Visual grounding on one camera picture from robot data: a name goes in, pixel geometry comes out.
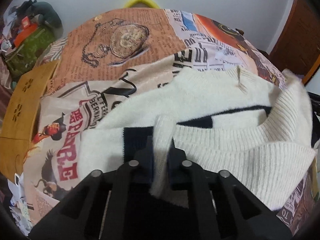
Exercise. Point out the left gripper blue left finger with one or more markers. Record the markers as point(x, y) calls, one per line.
point(145, 159)

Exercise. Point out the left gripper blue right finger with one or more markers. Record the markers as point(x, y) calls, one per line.
point(174, 164)

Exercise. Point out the white and navy knit sweater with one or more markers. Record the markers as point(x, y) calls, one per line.
point(223, 120)

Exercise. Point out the newspaper print bed sheet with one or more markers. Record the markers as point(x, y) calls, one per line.
point(121, 54)

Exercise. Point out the yellow wooden board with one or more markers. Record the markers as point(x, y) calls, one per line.
point(19, 124)

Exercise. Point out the clutter pile beside bed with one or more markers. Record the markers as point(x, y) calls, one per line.
point(15, 204)

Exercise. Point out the yellow curved headboard bar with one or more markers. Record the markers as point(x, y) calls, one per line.
point(141, 4)

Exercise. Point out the green patterned storage bag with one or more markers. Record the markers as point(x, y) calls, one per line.
point(24, 57)

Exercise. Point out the brown wooden door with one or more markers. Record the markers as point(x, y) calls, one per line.
point(297, 48)

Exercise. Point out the grey plush toy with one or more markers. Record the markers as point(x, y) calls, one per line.
point(42, 13)

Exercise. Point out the orange box on bag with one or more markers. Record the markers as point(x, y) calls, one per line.
point(27, 29)

